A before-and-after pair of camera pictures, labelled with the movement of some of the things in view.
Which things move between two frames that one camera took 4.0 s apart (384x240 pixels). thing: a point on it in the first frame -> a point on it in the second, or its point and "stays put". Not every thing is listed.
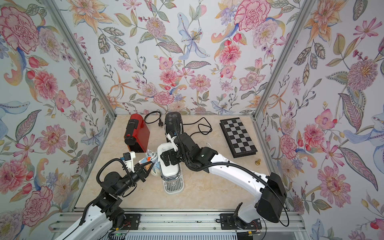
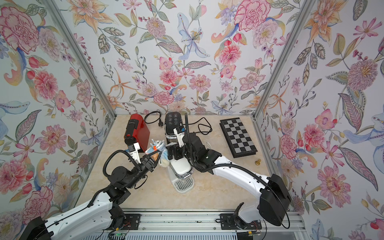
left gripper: [143, 175] -> [148, 163]
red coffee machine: [137, 133] stays put
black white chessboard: [238, 139] stays put
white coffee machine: [172, 184] -> [181, 173]
